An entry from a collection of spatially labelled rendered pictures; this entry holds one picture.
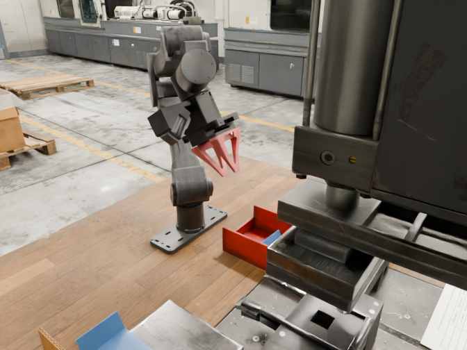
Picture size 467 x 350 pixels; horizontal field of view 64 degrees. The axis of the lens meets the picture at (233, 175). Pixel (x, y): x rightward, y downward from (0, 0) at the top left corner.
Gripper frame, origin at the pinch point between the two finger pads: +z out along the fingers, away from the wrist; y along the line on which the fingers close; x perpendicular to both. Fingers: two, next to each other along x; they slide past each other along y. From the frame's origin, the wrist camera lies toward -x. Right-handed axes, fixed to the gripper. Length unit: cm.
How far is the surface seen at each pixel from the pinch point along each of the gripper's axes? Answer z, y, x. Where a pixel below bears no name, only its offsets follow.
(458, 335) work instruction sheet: 38.7, 25.4, 6.0
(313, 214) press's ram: 5.9, 25.7, -17.2
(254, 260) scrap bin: 19.1, -4.8, 0.4
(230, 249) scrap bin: 16.0, -10.0, 0.4
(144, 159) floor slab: -21, -254, 158
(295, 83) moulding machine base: -38, -239, 446
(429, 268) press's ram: 13.1, 35.0, -17.2
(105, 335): 13.8, -9.0, -29.7
